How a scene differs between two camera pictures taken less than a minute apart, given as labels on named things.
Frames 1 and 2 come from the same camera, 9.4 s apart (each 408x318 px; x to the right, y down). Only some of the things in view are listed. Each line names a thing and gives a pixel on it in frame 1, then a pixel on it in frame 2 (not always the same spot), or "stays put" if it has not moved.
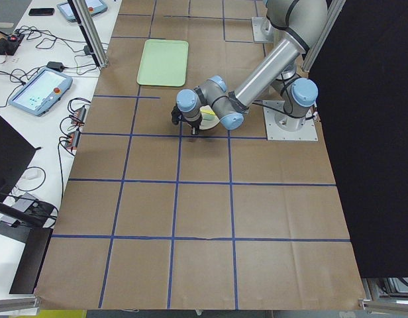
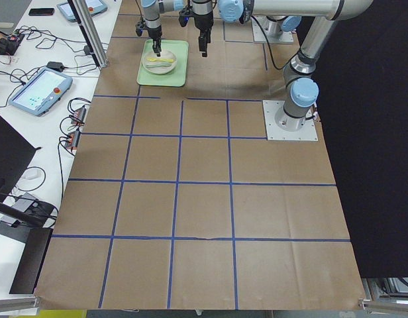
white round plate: x=208 y=120 → x=161 y=65
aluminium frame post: x=90 y=32 stays put
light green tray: x=163 y=63 stays put
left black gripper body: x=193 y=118 → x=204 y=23
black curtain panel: x=363 y=79 stays put
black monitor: x=11 y=156 stays put
